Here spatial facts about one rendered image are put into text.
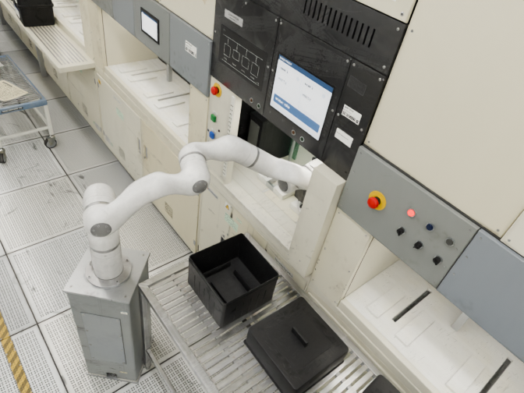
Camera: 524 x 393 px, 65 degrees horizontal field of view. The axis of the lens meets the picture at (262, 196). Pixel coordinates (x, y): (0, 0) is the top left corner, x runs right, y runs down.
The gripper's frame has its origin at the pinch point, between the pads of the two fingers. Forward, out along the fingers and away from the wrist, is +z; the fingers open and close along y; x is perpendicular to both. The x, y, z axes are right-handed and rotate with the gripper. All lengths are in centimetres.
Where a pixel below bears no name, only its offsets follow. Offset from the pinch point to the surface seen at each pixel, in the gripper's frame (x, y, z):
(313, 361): -33, 56, -57
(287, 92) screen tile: 37.1, -10.6, -29.5
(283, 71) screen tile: 44, -15, -29
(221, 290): -43, 7, -63
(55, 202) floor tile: -120, -166, -84
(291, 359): -33, 51, -64
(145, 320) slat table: -69, -13, -90
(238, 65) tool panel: 34, -41, -29
